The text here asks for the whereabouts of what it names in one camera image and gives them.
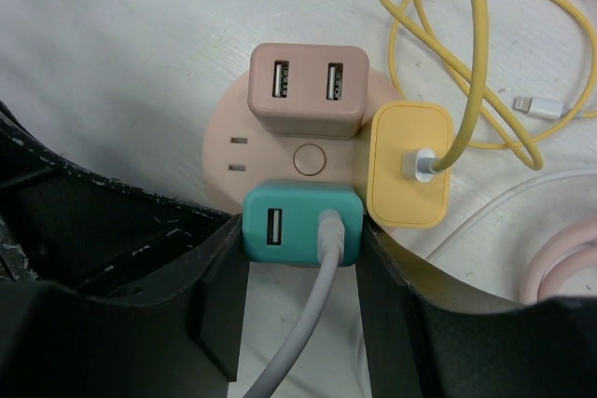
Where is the small yellow plug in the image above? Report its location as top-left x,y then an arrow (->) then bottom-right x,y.
366,102 -> 453,229

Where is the pink round socket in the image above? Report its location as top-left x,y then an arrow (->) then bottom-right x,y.
202,71 -> 402,268

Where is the pink coiled cable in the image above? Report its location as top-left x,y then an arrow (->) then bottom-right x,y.
520,0 -> 597,306

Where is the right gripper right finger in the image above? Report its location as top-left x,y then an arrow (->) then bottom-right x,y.
355,221 -> 596,397

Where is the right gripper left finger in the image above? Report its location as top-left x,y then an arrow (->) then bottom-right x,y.
1,217 -> 249,397

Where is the brown pink plug adapter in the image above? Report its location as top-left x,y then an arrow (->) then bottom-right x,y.
247,43 -> 369,139

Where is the teal plug adapter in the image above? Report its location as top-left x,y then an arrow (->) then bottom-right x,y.
243,181 -> 364,267

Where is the white cable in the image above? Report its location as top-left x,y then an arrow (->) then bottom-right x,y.
242,95 -> 597,398

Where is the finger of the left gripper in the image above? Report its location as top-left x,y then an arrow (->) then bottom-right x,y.
1,105 -> 229,295

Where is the yellow coiled cable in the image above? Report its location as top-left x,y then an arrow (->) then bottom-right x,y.
375,0 -> 597,176

